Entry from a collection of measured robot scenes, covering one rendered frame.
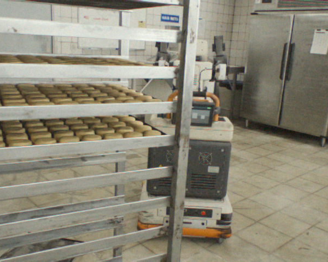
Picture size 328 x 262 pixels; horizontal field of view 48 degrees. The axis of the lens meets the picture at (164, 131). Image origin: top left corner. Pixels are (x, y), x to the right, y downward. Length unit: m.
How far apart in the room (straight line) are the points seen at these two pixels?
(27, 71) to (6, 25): 0.10
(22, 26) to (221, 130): 1.71
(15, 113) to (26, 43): 3.90
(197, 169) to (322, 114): 3.11
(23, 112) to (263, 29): 5.04
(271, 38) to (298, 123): 1.27
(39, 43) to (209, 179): 3.04
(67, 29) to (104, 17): 4.35
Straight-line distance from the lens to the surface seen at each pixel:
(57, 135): 0.98
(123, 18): 1.33
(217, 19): 6.81
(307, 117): 5.35
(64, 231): 1.46
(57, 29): 0.84
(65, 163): 1.35
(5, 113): 0.84
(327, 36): 5.24
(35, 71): 0.84
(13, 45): 4.67
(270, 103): 5.61
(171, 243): 1.08
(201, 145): 2.36
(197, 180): 2.44
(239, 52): 7.03
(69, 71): 0.85
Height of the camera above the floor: 1.31
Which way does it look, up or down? 14 degrees down
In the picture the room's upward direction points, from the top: 3 degrees clockwise
